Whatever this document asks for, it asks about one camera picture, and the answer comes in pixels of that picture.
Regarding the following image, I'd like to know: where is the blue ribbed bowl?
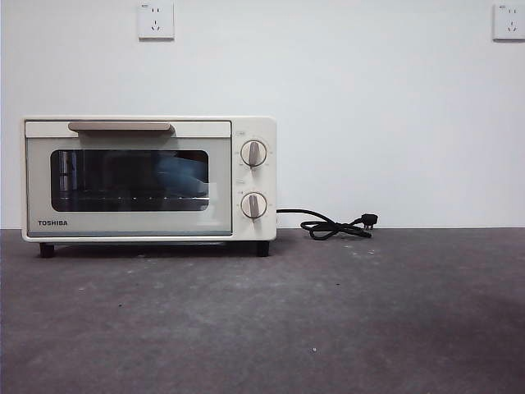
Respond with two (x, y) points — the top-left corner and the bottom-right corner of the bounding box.
(153, 151), (208, 194)

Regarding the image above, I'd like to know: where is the glass oven door with handle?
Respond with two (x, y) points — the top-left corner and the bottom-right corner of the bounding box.
(24, 119), (234, 238)

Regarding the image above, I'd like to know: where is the cream oven knob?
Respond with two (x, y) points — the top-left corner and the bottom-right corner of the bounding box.
(239, 140), (269, 168)
(240, 191), (268, 221)

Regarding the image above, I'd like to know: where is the cream Toshiba toaster oven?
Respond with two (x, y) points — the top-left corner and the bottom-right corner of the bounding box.
(21, 115), (277, 259)

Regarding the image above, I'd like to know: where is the black power cable with plug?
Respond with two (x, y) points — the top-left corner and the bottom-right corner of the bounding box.
(276, 208), (379, 241)

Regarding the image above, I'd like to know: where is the metal wire oven rack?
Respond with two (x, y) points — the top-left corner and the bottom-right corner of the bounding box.
(59, 195), (208, 203)

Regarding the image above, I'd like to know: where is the white wall socket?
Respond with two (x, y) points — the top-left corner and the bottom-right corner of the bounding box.
(492, 2), (525, 42)
(137, 1), (176, 42)

